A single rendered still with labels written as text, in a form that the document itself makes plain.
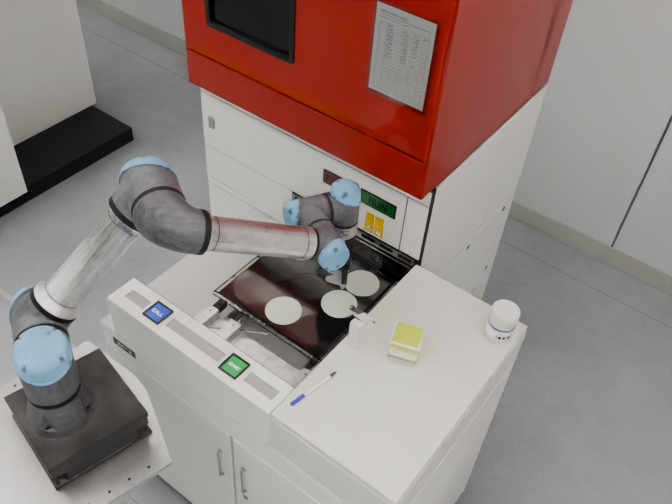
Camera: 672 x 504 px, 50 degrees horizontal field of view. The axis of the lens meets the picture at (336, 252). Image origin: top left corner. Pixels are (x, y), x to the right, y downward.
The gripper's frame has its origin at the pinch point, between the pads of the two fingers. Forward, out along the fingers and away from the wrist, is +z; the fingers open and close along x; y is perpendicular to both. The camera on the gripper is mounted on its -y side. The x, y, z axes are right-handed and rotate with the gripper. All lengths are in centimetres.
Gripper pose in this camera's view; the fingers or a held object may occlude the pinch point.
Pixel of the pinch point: (345, 285)
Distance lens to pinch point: 200.7
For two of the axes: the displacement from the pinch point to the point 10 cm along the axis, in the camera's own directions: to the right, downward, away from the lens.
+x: -1.2, 7.0, -7.1
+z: -0.6, 7.1, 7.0
